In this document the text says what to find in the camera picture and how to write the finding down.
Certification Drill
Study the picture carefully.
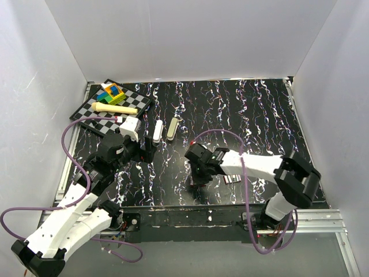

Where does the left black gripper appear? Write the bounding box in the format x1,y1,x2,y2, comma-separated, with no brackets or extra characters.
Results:
112,132,157,173

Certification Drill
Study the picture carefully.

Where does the white stapler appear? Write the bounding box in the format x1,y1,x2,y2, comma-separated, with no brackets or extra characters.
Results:
152,119,163,143

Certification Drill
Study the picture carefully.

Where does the grey beige stapler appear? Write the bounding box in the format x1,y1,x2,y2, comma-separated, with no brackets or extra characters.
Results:
167,117,179,141

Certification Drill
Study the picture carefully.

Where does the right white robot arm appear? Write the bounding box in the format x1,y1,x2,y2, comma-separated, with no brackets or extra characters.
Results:
184,143,321,229

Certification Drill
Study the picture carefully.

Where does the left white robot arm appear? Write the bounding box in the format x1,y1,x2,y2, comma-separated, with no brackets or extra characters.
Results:
11,133,156,276

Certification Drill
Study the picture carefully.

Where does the black white checkerboard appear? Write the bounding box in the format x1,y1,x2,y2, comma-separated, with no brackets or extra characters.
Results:
69,78,153,136

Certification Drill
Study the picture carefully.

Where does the colourful toy block stack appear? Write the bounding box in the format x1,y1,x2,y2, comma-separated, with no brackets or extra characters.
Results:
97,83,126,105

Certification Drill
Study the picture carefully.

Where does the wooden cylinder peg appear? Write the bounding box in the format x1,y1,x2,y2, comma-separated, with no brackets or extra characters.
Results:
91,102,138,114

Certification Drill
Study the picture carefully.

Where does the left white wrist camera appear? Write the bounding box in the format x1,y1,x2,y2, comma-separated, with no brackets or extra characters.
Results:
119,116,141,142

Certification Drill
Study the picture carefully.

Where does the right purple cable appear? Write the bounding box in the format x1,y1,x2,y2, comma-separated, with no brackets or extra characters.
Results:
191,129,299,255

